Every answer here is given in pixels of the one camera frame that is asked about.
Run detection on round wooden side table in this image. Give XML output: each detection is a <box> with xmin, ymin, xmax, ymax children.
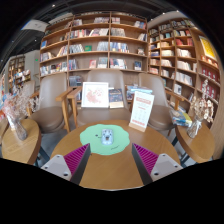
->
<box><xmin>174</xmin><ymin>121</ymin><xmax>216</xmax><ymax>164</ymax></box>
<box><xmin>0</xmin><ymin>118</ymin><xmax>43</xmax><ymax>166</ymax></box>

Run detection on dark blue book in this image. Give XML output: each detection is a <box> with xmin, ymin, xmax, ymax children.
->
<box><xmin>108</xmin><ymin>88</ymin><xmax>125</xmax><ymax>109</ymax></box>

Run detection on small wooden bookshelf unit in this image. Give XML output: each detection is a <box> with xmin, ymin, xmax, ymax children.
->
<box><xmin>7</xmin><ymin>54</ymin><xmax>33</xmax><ymax>93</ymax></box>

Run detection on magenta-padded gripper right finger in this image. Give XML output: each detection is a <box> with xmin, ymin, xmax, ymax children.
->
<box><xmin>131</xmin><ymin>143</ymin><xmax>184</xmax><ymax>186</ymax></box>

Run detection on curved wooden bookshelf unit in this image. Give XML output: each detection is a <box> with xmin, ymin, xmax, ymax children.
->
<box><xmin>146</xmin><ymin>18</ymin><xmax>224</xmax><ymax>134</ymax></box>

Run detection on stack of colourful books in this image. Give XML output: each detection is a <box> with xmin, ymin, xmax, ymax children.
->
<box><xmin>169</xmin><ymin>108</ymin><xmax>194</xmax><ymax>128</ymax></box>

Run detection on green round mouse pad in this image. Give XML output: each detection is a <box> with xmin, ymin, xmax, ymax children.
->
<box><xmin>79</xmin><ymin>123</ymin><xmax>131</xmax><ymax>157</ymax></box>

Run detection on white framed flower picture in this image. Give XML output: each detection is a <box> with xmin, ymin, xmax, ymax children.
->
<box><xmin>80</xmin><ymin>81</ymin><xmax>110</xmax><ymax>109</ymax></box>

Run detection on white and brown sign stand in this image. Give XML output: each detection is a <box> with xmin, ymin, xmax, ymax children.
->
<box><xmin>128</xmin><ymin>90</ymin><xmax>155</xmax><ymax>133</ymax></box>

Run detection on wide wooden bookshelf unit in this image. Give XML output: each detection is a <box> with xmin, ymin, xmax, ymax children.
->
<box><xmin>39</xmin><ymin>12</ymin><xmax>149</xmax><ymax>81</ymax></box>

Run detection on glass vase with pink flowers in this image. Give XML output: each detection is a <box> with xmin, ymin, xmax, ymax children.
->
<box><xmin>1</xmin><ymin>84</ymin><xmax>41</xmax><ymax>142</ymax></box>

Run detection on blue grey computer mouse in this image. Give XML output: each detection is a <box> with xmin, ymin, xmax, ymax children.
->
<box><xmin>100</xmin><ymin>128</ymin><xmax>115</xmax><ymax>146</ymax></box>

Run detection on glass vase with dried flowers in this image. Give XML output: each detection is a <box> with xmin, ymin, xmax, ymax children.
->
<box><xmin>186</xmin><ymin>78</ymin><xmax>215</xmax><ymax>139</ymax></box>

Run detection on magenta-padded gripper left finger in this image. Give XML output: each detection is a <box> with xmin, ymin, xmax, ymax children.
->
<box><xmin>40</xmin><ymin>143</ymin><xmax>92</xmax><ymax>186</ymax></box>

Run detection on stack of light blue books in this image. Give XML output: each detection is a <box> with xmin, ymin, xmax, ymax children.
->
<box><xmin>126</xmin><ymin>85</ymin><xmax>154</xmax><ymax>95</ymax></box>

